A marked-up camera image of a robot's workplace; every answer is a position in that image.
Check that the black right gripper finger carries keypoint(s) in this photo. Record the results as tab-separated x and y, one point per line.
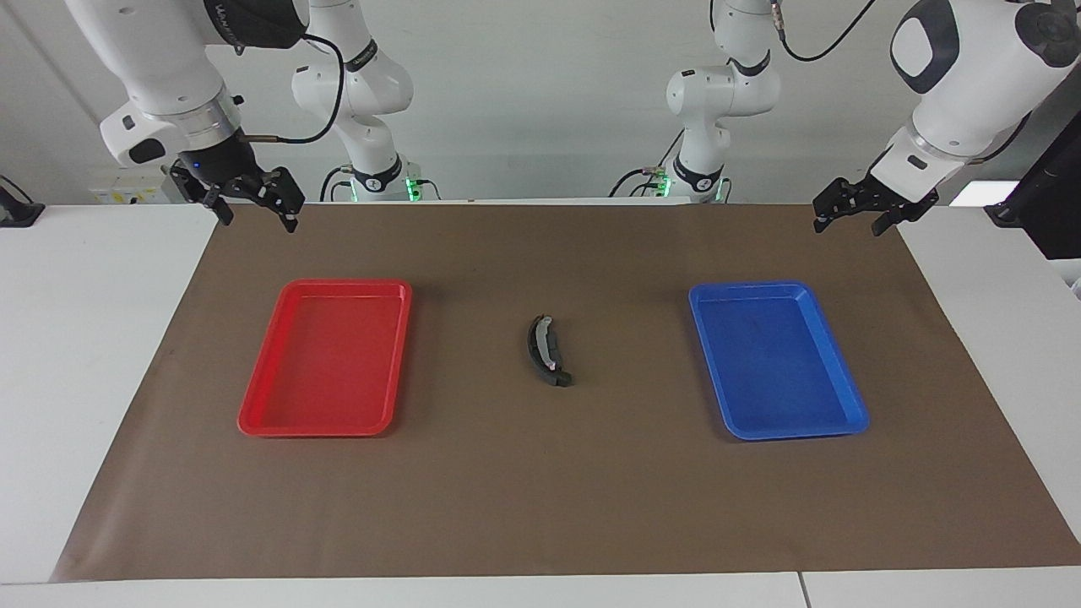
218	207
289	203

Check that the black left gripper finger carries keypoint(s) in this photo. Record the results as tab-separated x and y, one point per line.
887	224
828	209

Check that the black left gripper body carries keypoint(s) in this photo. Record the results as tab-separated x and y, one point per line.
887	196

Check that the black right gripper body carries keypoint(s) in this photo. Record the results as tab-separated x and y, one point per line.
224	165

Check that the curved silver brake shoe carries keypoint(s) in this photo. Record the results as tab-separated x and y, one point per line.
535	339

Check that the dark grey brake pad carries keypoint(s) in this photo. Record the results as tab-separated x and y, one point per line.
559	379

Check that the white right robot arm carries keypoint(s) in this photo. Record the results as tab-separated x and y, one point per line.
160	59

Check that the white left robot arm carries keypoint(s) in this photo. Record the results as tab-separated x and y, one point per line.
963	76

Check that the blue plastic tray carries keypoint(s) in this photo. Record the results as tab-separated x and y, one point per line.
777	363

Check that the red plastic tray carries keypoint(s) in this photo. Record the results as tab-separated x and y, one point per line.
329	363

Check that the small black clamp stand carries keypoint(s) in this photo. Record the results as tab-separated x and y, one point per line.
17	211

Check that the brown table mat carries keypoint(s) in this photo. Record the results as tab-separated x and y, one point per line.
540	507

